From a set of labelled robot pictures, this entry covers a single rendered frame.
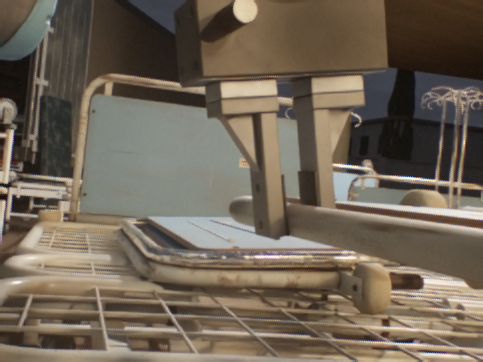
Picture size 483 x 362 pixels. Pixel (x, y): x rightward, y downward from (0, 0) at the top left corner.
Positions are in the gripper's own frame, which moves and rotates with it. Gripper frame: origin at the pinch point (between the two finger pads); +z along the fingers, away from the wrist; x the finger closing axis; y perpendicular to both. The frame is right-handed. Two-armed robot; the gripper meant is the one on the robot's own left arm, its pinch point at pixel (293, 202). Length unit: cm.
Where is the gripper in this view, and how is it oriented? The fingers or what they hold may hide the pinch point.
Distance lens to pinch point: 43.9
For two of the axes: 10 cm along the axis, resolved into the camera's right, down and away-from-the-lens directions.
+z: 0.8, 10.0, 0.4
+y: 3.5, 0.1, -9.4
